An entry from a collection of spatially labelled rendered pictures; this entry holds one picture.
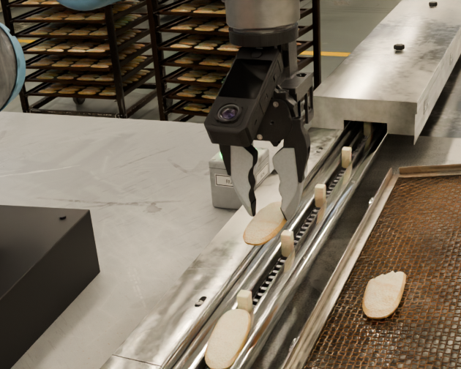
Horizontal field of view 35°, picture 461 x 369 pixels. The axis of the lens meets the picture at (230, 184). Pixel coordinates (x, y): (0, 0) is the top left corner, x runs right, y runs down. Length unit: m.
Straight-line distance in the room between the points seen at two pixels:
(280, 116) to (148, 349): 0.27
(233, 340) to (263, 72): 0.27
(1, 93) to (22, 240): 0.19
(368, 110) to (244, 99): 0.54
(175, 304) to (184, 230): 0.25
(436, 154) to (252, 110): 0.62
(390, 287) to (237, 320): 0.16
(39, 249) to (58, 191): 0.36
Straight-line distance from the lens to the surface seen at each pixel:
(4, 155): 1.41
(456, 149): 1.28
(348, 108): 1.23
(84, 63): 3.73
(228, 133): 0.68
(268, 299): 0.82
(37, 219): 0.93
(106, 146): 1.37
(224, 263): 0.87
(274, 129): 0.76
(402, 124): 1.22
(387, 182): 0.98
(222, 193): 1.07
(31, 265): 0.84
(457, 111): 1.47
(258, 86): 0.71
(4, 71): 0.96
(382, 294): 0.72
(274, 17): 0.73
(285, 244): 0.91
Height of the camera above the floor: 1.31
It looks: 25 degrees down
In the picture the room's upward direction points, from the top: 4 degrees counter-clockwise
